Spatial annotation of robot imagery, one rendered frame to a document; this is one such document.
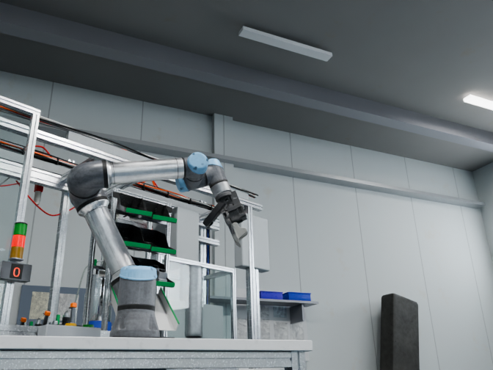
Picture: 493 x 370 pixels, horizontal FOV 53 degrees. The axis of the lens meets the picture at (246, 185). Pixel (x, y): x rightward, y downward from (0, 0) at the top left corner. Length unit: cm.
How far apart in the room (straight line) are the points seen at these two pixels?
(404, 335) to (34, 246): 505
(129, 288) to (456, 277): 808
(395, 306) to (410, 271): 113
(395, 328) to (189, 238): 458
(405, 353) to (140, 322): 627
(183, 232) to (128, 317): 196
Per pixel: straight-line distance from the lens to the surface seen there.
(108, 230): 180
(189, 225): 354
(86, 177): 174
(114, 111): 706
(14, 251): 228
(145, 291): 160
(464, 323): 920
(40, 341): 129
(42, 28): 595
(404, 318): 771
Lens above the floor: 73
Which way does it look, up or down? 22 degrees up
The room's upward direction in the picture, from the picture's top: 2 degrees counter-clockwise
